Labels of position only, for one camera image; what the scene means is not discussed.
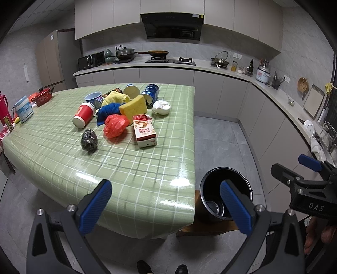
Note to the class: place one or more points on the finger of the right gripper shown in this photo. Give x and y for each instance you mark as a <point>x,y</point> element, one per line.
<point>284,175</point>
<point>310,162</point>

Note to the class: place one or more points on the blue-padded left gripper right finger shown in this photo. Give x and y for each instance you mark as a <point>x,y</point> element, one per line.
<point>245,214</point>

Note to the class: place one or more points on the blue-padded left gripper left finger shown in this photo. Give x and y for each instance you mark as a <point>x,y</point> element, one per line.
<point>91,207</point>

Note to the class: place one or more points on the steel wool scrubber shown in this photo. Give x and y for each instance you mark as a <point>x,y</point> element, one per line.
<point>89,141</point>

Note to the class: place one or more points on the red plastic bag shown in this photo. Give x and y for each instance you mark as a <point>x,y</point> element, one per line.
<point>115,125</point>

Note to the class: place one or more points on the red white snack box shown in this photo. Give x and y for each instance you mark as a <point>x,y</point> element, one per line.
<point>145,133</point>

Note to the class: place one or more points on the red paper cup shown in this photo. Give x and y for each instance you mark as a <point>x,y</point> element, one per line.
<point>83,115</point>

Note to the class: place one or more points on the blue towel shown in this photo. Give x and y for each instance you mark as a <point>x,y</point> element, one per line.
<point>105,111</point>

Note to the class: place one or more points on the blue plastic bowl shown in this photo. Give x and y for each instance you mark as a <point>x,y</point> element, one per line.
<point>95,99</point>

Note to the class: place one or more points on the yellow sponge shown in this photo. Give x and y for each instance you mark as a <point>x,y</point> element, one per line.
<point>136,106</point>

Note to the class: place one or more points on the yellow towel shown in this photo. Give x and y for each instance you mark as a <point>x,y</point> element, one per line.
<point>115,97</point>

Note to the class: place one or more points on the black labelled tin can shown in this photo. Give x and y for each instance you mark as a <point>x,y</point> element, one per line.
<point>118,90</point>

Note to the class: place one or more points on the white paper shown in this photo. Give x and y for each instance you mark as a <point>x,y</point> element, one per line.
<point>161,107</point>

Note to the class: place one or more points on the blue white paper cup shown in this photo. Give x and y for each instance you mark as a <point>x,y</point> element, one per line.
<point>131,90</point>

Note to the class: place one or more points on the blue pepsi can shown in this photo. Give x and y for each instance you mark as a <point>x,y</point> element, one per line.
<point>150,94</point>

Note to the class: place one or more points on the black trash bucket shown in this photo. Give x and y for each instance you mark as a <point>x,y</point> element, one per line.
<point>219,191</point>

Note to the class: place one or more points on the person's right hand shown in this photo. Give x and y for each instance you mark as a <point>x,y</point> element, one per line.
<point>318,229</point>

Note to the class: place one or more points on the white plate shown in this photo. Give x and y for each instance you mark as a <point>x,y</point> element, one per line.
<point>309,127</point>

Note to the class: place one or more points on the cutting board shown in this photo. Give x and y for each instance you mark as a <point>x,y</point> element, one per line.
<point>313,102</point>

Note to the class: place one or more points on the round bamboo basket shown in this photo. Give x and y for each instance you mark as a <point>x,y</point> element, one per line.
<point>302,85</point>

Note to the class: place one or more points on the green checkered tablecloth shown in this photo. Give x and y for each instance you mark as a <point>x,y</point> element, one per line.
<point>153,188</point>

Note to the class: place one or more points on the black utensil holder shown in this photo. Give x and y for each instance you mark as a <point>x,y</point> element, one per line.
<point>277,81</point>

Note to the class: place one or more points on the white rice cooker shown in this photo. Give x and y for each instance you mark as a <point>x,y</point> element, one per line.
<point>263,72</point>

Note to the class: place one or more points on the dark sauce bottle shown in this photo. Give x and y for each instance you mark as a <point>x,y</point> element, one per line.
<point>250,68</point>

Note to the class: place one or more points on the oil bottle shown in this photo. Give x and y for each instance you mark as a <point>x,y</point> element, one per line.
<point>234,66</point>

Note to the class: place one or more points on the white blue plastic tub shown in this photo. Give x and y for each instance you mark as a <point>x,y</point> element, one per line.
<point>23,109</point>

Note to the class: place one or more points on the red enamel pot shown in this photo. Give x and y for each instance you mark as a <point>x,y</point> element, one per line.
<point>43,96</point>

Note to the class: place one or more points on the red thermos jug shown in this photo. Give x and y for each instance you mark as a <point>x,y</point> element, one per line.
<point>4,110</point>

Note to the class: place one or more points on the black microwave oven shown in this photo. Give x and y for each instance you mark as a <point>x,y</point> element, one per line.
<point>90,61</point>

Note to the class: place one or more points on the grey refrigerator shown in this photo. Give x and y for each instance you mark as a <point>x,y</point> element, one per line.
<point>57,59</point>

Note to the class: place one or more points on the black lidded wok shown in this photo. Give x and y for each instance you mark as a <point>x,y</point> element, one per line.
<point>125,53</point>

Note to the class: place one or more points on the gas stove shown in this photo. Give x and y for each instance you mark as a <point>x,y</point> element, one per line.
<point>180,60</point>

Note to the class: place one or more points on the frying pan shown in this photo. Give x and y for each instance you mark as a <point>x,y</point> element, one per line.
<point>155,53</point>

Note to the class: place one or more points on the black range hood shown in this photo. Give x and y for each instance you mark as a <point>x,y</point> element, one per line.
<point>173,25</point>

